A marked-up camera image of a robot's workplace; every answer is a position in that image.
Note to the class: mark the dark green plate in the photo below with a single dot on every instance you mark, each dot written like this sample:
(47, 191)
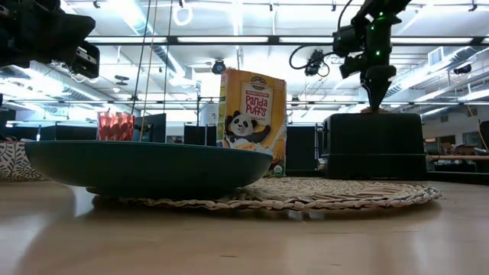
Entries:
(153, 168)

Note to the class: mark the yellow Panda Puffs cereal box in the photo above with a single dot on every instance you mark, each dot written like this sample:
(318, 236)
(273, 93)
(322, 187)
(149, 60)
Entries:
(252, 99)

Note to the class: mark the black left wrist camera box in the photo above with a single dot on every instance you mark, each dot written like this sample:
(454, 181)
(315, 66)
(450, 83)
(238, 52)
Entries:
(87, 60)

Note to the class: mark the red faceted plastic cup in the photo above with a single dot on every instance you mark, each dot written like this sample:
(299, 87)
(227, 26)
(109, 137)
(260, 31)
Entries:
(114, 128)

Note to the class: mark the white cylindrical tank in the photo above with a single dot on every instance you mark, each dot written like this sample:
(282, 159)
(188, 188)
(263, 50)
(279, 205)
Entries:
(209, 114)

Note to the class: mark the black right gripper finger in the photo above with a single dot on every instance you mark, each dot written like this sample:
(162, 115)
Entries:
(371, 95)
(383, 95)

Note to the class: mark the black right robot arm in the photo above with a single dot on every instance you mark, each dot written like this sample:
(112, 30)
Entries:
(379, 34)

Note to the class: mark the black ceiling speaker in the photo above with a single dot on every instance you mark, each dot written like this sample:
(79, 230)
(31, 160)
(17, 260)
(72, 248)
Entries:
(463, 69)

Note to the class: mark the round woven straw placemat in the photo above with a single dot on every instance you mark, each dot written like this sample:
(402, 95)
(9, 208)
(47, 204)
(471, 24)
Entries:
(324, 195)

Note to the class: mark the black horizontal frame bar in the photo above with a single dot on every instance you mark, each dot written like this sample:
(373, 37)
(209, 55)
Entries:
(273, 39)

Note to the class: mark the wooden desk top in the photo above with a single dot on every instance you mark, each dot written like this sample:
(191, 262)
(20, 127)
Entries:
(458, 157)

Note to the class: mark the black partition panel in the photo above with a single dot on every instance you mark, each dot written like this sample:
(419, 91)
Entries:
(302, 149)

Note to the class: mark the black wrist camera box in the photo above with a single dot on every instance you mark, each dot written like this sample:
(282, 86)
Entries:
(350, 68)
(87, 60)

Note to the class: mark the round black ceiling camera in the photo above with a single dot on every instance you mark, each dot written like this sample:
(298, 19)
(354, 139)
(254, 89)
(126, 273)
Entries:
(219, 67)

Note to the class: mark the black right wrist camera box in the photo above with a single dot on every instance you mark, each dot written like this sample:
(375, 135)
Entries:
(350, 68)

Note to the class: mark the black toaster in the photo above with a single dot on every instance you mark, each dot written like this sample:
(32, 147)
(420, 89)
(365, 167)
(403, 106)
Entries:
(374, 145)

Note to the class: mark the white bowl with green pattern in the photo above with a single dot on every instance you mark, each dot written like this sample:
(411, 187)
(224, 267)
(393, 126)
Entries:
(15, 162)

